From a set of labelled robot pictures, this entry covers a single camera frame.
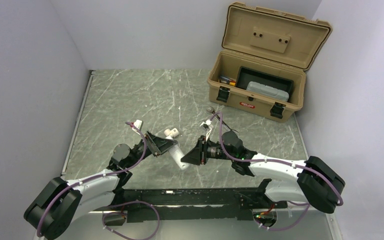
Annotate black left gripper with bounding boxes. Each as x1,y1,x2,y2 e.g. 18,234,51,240
125,130,178,169

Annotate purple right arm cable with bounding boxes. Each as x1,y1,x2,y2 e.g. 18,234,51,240
209,111,345,207

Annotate tan plastic toolbox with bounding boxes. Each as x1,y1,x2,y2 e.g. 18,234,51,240
207,2,333,123

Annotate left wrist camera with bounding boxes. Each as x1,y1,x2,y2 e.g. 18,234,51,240
131,119,144,131

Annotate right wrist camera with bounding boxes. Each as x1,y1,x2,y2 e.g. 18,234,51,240
200,119,214,141

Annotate black toolbox left latch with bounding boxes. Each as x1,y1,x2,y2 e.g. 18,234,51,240
216,86,230,103

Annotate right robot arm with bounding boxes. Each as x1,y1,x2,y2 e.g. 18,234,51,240
180,131,346,214

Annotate silver open-end wrench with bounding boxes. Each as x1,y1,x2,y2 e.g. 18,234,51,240
206,106,239,134

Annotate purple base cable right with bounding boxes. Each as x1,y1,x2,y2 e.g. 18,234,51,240
253,202,311,232

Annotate grey plastic case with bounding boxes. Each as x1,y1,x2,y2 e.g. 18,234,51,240
246,81,290,102

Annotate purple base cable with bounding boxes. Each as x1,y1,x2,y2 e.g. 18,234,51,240
101,200,161,240
253,202,311,232

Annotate black toolbox latch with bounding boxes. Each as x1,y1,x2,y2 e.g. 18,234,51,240
216,86,230,103
270,102,286,119

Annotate black tray in toolbox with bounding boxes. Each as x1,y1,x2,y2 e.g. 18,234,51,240
236,66,294,97

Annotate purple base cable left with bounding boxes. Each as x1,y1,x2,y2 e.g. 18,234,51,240
101,200,161,240

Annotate white plastic pipe elbow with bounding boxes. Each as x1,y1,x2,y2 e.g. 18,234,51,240
164,128,180,139

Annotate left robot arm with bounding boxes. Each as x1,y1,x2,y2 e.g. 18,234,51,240
23,132,178,240

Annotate black toolbox right latch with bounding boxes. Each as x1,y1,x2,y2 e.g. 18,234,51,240
270,102,286,119

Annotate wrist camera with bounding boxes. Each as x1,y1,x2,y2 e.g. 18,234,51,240
131,119,144,131
200,119,214,141

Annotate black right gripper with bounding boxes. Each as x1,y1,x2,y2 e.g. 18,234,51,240
181,135,235,166

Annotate white remote control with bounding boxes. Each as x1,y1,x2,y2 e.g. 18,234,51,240
168,143,190,171

